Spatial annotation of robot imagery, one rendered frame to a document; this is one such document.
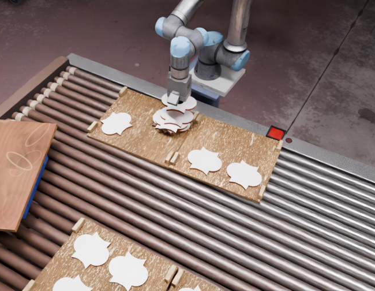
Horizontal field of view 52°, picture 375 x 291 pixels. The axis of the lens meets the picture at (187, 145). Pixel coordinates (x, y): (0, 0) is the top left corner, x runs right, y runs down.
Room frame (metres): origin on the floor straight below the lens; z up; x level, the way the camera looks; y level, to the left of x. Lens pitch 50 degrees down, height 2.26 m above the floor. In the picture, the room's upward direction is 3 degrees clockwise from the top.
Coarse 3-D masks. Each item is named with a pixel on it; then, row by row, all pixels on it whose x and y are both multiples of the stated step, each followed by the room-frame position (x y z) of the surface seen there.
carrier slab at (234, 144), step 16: (192, 128) 1.21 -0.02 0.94; (208, 128) 1.22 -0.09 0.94; (224, 128) 1.23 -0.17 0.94; (240, 128) 1.23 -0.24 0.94; (192, 144) 1.12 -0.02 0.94; (208, 144) 1.12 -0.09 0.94; (224, 144) 1.13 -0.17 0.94; (240, 144) 1.13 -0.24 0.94; (256, 144) 1.14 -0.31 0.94; (272, 144) 1.14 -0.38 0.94; (224, 160) 1.04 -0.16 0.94; (240, 160) 1.04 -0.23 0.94; (256, 160) 1.05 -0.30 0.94; (272, 160) 1.05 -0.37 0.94; (192, 176) 0.94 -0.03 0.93; (208, 176) 0.95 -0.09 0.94; (224, 176) 0.95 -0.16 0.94; (240, 192) 0.87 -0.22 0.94; (256, 192) 0.88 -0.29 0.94
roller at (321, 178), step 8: (64, 72) 1.58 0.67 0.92; (72, 80) 1.54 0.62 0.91; (80, 80) 1.53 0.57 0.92; (88, 88) 1.49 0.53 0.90; (96, 88) 1.48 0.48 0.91; (104, 88) 1.47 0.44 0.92; (112, 96) 1.43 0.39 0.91; (280, 160) 1.07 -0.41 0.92; (288, 168) 1.03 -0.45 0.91; (296, 168) 1.03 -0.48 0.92; (304, 168) 1.03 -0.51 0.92; (304, 176) 1.00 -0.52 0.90; (312, 176) 0.99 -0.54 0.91; (320, 176) 0.99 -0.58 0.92; (328, 184) 0.96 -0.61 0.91; (336, 184) 0.95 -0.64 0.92; (344, 184) 0.95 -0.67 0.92; (344, 192) 0.93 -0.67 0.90; (352, 192) 0.92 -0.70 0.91; (360, 192) 0.92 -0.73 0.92; (368, 192) 0.92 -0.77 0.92; (368, 200) 0.89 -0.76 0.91
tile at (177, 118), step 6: (162, 114) 1.23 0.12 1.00; (168, 114) 1.23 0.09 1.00; (174, 114) 1.23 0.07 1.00; (180, 114) 1.23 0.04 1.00; (186, 114) 1.24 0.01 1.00; (192, 114) 1.24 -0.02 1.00; (168, 120) 1.20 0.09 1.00; (174, 120) 1.20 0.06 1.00; (180, 120) 1.20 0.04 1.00; (186, 120) 1.20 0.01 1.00; (192, 120) 1.21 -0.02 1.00; (180, 126) 1.16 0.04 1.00
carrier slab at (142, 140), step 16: (128, 96) 1.41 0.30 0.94; (144, 96) 1.41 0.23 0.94; (128, 112) 1.30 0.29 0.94; (144, 112) 1.30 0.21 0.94; (192, 112) 1.32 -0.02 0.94; (96, 128) 1.18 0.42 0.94; (144, 128) 1.20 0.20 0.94; (112, 144) 1.09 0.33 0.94; (128, 144) 1.10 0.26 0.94; (144, 144) 1.10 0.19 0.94; (160, 144) 1.11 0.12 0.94; (176, 144) 1.11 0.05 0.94; (160, 160) 1.02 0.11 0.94
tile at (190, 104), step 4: (164, 96) 1.25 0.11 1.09; (164, 100) 1.23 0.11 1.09; (188, 100) 1.23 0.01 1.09; (192, 100) 1.23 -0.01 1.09; (164, 104) 1.21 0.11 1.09; (168, 104) 1.21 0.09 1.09; (180, 104) 1.21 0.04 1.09; (184, 104) 1.21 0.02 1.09; (188, 104) 1.21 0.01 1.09; (192, 104) 1.21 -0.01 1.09; (168, 108) 1.18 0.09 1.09; (172, 108) 1.18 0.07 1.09; (176, 108) 1.18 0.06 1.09; (180, 108) 1.18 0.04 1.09; (184, 108) 1.19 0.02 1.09; (188, 108) 1.19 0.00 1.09; (192, 108) 1.19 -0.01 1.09; (180, 112) 1.17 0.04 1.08; (184, 112) 1.16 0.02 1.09
